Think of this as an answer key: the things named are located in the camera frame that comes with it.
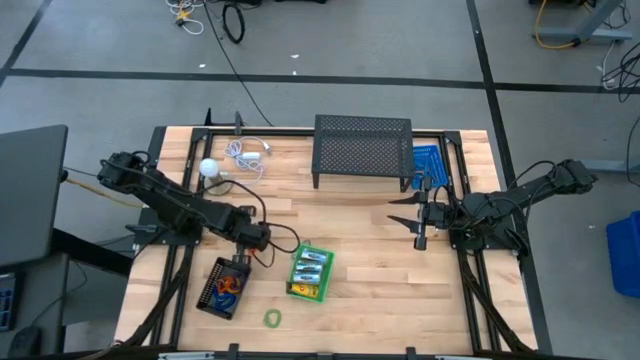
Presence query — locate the grey desk foot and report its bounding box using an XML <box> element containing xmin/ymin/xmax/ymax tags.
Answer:
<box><xmin>582</xmin><ymin>158</ymin><xmax>640</xmax><ymax>176</ymax></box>

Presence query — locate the blue spiral wrist coil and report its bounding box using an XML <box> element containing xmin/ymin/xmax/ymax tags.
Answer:
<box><xmin>211</xmin><ymin>290</ymin><xmax>237</xmax><ymax>309</ymax></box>

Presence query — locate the black cable bundle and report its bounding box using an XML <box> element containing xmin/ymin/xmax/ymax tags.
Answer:
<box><xmin>599</xmin><ymin>39</ymin><xmax>640</xmax><ymax>104</ymax></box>

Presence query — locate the green plastic slotted basket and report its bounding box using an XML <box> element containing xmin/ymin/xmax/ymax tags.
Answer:
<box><xmin>285</xmin><ymin>243</ymin><xmax>336</xmax><ymax>304</ymax></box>

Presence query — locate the black mesh monitor riser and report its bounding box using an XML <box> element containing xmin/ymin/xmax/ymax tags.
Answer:
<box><xmin>311</xmin><ymin>114</ymin><xmax>416</xmax><ymax>193</ymax></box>

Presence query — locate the black aluminium rig frame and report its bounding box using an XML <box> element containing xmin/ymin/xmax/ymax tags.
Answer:
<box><xmin>117</xmin><ymin>107</ymin><xmax>539</xmax><ymax>359</ymax></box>

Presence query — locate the dark keyboard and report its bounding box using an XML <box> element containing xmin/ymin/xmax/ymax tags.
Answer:
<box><xmin>0</xmin><ymin>272</ymin><xmax>17</xmax><ymax>332</ymax></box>

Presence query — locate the blue storage bin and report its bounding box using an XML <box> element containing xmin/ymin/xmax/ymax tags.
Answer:
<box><xmin>605</xmin><ymin>210</ymin><xmax>640</xmax><ymax>299</ymax></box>

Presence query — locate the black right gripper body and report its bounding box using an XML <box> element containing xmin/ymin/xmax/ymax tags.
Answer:
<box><xmin>414</xmin><ymin>175</ymin><xmax>454</xmax><ymax>251</ymax></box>

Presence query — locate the long black cable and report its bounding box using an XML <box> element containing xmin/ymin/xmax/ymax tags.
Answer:
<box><xmin>199</xmin><ymin>0</ymin><xmax>275</xmax><ymax>127</ymax></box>

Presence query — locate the white cable bundle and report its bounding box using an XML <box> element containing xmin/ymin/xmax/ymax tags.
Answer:
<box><xmin>165</xmin><ymin>0</ymin><xmax>206</xmax><ymax>36</ymax></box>

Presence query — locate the white cable with adapter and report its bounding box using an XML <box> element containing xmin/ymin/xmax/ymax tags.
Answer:
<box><xmin>222</xmin><ymin>136</ymin><xmax>272</xmax><ymax>185</ymax></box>

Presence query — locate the orange cable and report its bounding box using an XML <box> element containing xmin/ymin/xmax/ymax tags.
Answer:
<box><xmin>64</xmin><ymin>177</ymin><xmax>144</xmax><ymax>209</ymax></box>

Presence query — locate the black desk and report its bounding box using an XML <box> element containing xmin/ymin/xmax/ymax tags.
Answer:
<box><xmin>0</xmin><ymin>124</ymin><xmax>135</xmax><ymax>279</ymax></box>

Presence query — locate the grey desk leg frame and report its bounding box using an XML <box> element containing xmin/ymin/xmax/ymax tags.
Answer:
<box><xmin>529</xmin><ymin>0</ymin><xmax>634</xmax><ymax>45</ymax></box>

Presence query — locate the black plastic slotted basket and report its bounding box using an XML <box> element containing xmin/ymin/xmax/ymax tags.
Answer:
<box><xmin>195</xmin><ymin>256</ymin><xmax>253</xmax><ymax>321</ymax></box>

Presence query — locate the black computer mouse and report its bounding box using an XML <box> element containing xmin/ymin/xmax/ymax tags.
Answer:
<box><xmin>7</xmin><ymin>323</ymin><xmax>45</xmax><ymax>359</ymax></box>

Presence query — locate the black left wrist camera cable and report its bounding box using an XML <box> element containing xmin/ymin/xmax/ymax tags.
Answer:
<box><xmin>218</xmin><ymin>178</ymin><xmax>302</xmax><ymax>269</ymax></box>

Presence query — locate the black coiled cable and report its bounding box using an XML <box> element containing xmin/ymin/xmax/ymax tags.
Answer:
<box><xmin>221</xmin><ymin>1</ymin><xmax>247</xmax><ymax>45</ymax></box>

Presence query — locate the yellow cable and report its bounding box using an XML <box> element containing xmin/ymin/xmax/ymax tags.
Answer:
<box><xmin>533</xmin><ymin>0</ymin><xmax>581</xmax><ymax>50</ymax></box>

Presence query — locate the blue plastic slotted basket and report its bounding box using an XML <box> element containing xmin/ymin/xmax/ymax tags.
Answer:
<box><xmin>412</xmin><ymin>144</ymin><xmax>450</xmax><ymax>190</ymax></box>

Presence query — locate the brass lamp with white bulb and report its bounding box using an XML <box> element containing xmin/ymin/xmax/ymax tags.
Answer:
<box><xmin>199</xmin><ymin>157</ymin><xmax>235</xmax><ymax>196</ymax></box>

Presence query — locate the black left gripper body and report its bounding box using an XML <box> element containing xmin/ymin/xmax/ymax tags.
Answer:
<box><xmin>230</xmin><ymin>222</ymin><xmax>274</xmax><ymax>274</ymax></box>

